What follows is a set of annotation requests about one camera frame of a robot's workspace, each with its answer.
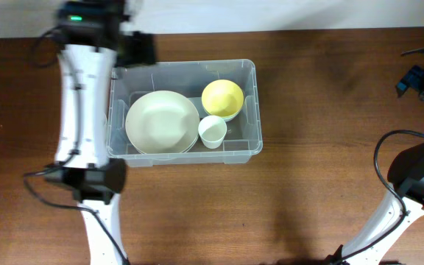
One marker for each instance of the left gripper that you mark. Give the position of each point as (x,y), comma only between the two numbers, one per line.
(145,53)

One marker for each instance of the beige bowl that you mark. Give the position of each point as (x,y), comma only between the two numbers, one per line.
(162,122)

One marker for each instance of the yellow bowl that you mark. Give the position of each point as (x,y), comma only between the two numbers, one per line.
(222,98)

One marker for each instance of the cream cup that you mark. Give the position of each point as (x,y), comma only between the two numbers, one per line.
(212,131)

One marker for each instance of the mint green bowl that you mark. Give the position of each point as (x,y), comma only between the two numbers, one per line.
(225,118)

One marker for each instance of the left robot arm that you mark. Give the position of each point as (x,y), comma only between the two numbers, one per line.
(91,46)

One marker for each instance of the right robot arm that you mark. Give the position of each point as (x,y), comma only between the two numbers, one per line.
(403,202)

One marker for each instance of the clear plastic storage bin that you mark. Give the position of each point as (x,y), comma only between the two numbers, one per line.
(243,138)

